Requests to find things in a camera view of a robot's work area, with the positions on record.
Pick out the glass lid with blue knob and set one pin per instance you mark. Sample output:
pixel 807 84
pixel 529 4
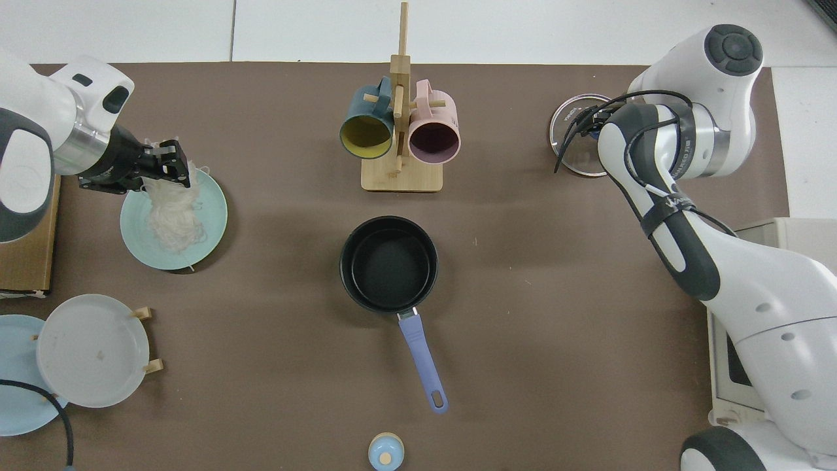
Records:
pixel 575 161

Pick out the white vermicelli bundle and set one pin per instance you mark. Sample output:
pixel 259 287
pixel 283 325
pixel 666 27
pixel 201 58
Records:
pixel 173 222

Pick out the teal round plate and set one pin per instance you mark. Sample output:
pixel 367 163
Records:
pixel 210 237

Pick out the grey plate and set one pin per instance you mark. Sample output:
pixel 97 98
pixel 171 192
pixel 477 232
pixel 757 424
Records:
pixel 91 350

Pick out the wooden plate rack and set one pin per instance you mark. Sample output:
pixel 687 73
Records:
pixel 154 366

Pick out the light blue plate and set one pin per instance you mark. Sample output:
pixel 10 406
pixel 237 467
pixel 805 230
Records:
pixel 13 353

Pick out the pink cup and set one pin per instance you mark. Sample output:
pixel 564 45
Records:
pixel 446 112

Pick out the brown table cloth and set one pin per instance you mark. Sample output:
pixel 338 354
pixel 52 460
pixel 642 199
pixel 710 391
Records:
pixel 523 294

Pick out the dark teal cup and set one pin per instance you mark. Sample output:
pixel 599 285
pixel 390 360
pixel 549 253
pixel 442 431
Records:
pixel 355 110

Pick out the wooden cup stand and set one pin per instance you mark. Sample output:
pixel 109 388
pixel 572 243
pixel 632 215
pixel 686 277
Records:
pixel 402 180

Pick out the pale toaster oven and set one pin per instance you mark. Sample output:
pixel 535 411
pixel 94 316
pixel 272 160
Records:
pixel 719 386

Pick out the small blue round thing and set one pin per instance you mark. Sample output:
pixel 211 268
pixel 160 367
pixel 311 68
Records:
pixel 386 453

